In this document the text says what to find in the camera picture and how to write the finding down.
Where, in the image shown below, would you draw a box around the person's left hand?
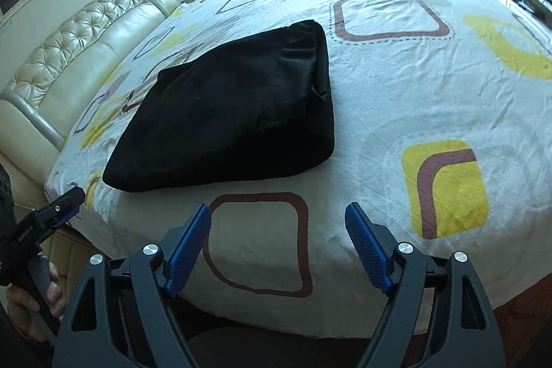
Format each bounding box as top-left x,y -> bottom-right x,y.
7,262 -> 67,343

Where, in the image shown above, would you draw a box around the patterned white bed sheet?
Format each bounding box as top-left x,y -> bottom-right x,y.
45,0 -> 551,338

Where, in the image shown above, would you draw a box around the cream tufted leather headboard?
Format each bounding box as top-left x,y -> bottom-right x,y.
1,0 -> 183,186

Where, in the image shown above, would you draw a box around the black pants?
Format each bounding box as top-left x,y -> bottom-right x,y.
103,20 -> 335,192

